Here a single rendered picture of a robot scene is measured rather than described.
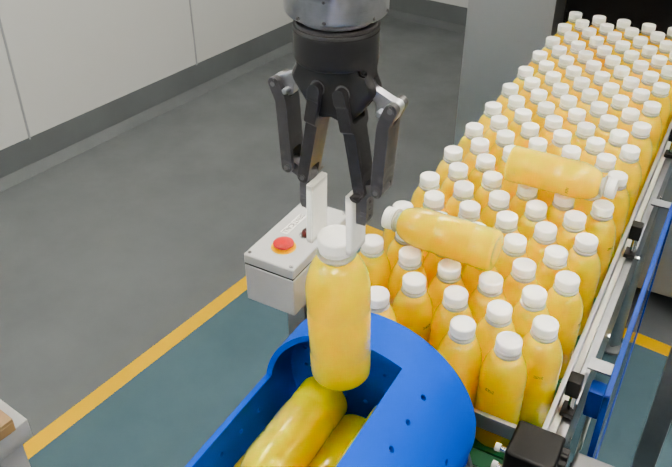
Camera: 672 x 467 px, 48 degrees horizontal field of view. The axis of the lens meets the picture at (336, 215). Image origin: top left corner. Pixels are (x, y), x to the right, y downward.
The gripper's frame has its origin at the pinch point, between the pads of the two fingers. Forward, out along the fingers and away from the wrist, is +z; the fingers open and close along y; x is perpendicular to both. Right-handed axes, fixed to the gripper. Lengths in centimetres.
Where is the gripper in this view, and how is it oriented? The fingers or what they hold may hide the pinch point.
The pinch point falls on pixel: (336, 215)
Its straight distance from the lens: 74.7
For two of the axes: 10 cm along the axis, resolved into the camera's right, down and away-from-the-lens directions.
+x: 4.9, -4.8, 7.2
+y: 8.7, 2.7, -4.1
